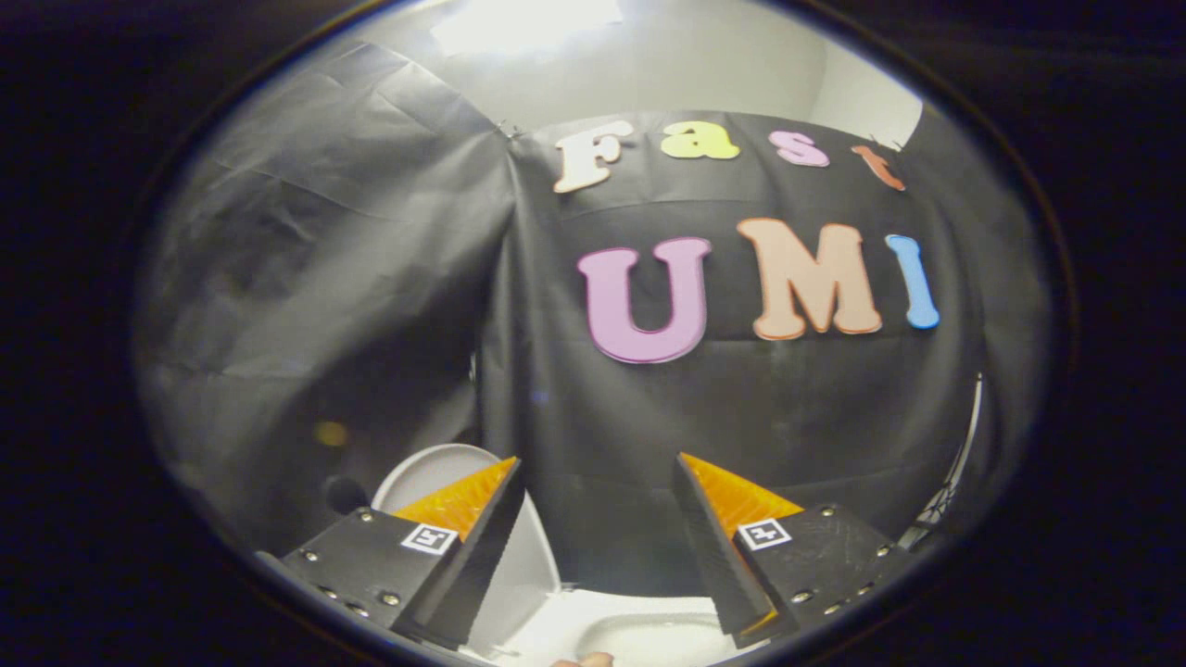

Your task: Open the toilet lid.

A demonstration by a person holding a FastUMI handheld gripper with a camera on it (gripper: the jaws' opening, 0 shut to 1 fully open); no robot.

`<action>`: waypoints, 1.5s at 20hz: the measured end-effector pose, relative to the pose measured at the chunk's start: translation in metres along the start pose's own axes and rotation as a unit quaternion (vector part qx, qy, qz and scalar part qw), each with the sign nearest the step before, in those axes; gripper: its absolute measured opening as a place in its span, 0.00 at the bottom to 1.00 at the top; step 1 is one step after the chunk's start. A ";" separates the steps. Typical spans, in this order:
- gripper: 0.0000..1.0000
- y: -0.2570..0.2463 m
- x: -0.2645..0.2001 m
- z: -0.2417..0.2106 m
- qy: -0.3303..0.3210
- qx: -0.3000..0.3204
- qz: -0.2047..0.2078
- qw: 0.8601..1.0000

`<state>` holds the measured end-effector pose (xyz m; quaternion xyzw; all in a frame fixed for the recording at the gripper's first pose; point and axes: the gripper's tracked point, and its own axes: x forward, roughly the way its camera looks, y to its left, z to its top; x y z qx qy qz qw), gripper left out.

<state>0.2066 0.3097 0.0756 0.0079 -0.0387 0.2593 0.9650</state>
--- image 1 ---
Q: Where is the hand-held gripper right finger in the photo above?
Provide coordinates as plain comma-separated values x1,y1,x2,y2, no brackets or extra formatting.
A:
673,452,915,651

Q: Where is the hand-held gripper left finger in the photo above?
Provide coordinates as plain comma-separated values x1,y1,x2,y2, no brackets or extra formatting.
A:
278,456,526,651

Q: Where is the black backdrop cloth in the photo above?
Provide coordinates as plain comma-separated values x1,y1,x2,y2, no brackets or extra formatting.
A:
134,37,1053,598

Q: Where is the black tripod stand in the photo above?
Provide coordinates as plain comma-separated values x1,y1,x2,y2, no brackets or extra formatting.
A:
903,463,965,549

